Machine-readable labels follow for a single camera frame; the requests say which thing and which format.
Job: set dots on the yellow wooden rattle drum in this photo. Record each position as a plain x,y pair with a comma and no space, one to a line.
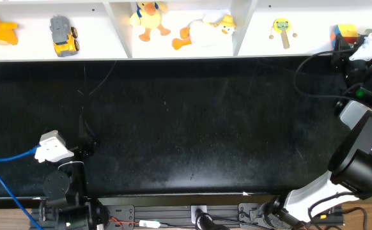
282,27

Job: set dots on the mounting rail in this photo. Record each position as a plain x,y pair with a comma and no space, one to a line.
173,217

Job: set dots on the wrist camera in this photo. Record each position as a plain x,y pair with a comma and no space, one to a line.
53,148
369,46

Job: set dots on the white plush duck yellow hat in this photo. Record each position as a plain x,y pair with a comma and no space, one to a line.
206,33

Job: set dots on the grey and yellow toy truck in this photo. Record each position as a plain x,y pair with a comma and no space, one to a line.
63,35

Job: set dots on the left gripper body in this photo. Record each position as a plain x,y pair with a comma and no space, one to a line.
85,150

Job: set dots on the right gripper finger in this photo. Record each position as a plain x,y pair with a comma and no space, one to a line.
338,48

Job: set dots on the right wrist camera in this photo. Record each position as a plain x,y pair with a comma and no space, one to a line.
369,46

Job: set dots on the many-coloured puzzle cube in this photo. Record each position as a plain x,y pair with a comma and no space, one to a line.
349,32

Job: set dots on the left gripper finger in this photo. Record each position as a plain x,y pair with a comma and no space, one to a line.
85,137

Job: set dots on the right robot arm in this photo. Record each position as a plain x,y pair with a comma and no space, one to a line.
358,153

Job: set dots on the white shelf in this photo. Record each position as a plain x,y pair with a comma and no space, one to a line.
109,38

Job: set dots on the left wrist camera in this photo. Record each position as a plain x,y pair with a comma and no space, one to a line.
53,148

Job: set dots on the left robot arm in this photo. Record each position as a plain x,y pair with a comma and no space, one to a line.
58,185

